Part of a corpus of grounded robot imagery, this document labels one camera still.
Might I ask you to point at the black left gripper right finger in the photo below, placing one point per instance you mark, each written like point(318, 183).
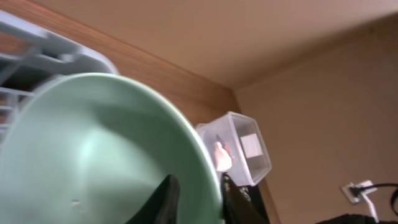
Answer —
point(236, 208)

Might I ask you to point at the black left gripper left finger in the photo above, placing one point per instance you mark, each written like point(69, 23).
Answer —
point(162, 205)

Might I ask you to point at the white napkin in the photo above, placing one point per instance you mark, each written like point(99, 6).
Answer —
point(223, 161)

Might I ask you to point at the light green bowl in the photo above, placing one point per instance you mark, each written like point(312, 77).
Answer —
point(93, 148)

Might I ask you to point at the red snack wrapper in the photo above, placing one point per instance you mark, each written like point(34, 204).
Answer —
point(224, 146)

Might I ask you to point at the black food waste tray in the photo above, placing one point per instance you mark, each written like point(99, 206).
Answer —
point(253, 195)

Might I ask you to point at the clear plastic waste bin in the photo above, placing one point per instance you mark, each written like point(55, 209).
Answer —
point(236, 147)

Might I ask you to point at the grey dishwasher rack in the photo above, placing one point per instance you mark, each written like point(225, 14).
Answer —
point(32, 56)

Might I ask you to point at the white label on bin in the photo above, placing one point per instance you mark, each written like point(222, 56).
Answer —
point(251, 145)

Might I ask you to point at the white wall outlet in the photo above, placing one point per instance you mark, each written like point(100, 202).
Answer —
point(355, 193)

